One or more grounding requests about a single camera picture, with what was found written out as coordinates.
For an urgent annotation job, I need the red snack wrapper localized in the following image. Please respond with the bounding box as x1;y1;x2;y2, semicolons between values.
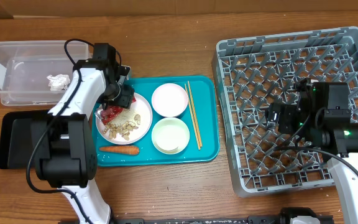
94;104;130;126

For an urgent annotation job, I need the white tissue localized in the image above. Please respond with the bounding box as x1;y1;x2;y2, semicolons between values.
47;74;70;91

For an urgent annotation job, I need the pale green bowl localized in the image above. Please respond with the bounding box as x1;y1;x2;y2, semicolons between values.
151;118;190;154

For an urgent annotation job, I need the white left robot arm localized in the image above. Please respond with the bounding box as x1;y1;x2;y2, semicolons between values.
26;59;134;223

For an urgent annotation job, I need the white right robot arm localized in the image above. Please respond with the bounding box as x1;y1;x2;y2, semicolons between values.
265;78;358;223

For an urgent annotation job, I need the grey dishwasher rack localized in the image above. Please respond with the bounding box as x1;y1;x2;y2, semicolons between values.
213;27;358;197

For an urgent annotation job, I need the clear plastic waste bin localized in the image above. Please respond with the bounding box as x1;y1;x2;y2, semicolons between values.
0;40;90;106

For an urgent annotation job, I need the pile of rice grains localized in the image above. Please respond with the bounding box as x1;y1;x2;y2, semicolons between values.
113;109;138;124

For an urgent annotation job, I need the pile of peanut shells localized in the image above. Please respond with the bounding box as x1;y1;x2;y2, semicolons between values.
102;114;141;141

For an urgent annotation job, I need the pink bowl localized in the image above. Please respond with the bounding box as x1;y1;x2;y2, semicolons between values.
151;83;188;117

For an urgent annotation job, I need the orange carrot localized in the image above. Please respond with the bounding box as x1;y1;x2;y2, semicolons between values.
99;146;140;156

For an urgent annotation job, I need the teal serving tray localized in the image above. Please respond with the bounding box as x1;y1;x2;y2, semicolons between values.
92;75;220;167

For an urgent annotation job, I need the wooden chopstick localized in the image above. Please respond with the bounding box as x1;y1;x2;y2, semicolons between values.
185;84;201;151
187;81;202;148

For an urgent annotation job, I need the black plastic tray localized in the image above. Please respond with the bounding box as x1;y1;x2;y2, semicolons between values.
0;110;48;169

